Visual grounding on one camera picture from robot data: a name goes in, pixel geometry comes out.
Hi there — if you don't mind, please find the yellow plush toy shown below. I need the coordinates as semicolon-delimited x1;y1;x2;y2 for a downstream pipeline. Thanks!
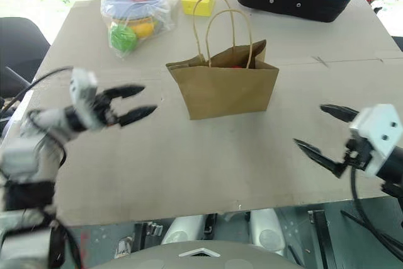
132;18;157;38

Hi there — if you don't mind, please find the brown paper bag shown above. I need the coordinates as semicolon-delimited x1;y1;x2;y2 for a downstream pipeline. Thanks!
165;0;280;121

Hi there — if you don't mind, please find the white rounded robot leg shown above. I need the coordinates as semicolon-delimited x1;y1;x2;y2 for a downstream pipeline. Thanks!
161;214;205;245
249;208;286;256

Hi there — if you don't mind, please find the blue round plush toy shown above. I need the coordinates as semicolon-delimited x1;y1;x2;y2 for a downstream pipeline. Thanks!
103;0;165;28

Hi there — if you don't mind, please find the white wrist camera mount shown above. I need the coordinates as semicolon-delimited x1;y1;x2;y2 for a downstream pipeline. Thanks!
69;67;99;130
348;103;403;177

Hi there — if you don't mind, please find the black metal stand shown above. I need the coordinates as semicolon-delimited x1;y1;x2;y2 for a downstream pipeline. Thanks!
307;209;335;269

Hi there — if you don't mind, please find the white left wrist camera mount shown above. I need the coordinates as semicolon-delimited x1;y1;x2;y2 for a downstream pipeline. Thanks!
69;67;99;130

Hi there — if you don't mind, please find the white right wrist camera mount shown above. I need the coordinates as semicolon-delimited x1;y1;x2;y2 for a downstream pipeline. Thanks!
348;103;403;177

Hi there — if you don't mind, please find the silver robot torso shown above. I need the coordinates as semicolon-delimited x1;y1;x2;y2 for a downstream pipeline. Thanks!
90;239;307;269

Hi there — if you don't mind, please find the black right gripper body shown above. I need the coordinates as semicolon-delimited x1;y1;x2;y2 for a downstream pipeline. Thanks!
343;133;374;169

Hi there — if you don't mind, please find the clear plastic bag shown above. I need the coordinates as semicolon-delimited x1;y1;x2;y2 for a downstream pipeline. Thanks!
100;0;181;60

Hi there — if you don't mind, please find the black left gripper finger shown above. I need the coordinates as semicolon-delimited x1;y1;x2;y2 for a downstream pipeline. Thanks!
105;84;147;106
119;105;158;127

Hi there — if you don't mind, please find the green plush toy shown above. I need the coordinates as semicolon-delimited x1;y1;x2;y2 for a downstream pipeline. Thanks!
108;24;139;52

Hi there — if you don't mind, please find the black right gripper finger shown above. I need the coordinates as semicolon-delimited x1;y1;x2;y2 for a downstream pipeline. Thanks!
293;138;348;180
319;103;360;123

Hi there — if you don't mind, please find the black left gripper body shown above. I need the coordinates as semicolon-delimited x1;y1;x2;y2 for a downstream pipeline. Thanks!
92;90;123;130

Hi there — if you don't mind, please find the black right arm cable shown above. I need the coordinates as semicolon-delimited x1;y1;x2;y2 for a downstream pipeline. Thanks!
349;166;403;262

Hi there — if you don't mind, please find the black office chair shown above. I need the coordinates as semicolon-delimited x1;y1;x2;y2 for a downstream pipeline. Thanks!
0;16;52;97

